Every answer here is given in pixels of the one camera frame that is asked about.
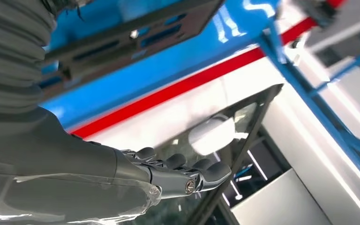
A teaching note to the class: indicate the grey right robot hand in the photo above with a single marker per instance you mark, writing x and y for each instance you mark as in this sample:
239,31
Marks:
59,161

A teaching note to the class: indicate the blue metal shelf rack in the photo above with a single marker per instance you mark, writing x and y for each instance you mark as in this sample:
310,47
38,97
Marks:
173,65

